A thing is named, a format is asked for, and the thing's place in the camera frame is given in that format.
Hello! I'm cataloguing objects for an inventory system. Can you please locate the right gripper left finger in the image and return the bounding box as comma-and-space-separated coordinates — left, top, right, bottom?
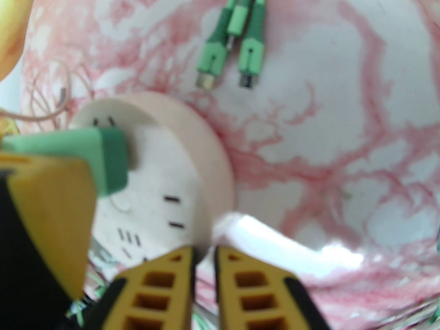
84, 245, 199, 330

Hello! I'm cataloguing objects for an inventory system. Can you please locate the pink cable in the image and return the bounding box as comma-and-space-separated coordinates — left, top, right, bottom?
19, 56, 95, 131

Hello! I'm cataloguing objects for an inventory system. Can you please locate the green cable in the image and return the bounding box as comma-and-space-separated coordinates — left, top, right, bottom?
65, 250, 117, 326
195, 0, 269, 90

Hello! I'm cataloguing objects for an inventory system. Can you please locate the green charger adapter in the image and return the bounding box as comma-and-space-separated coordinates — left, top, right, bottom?
1, 126, 130, 198

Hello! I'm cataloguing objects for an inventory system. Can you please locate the round pink white socket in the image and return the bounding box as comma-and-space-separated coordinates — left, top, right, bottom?
68, 92, 237, 265

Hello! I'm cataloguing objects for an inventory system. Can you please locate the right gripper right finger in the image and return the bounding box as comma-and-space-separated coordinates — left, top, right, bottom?
214, 245, 333, 330

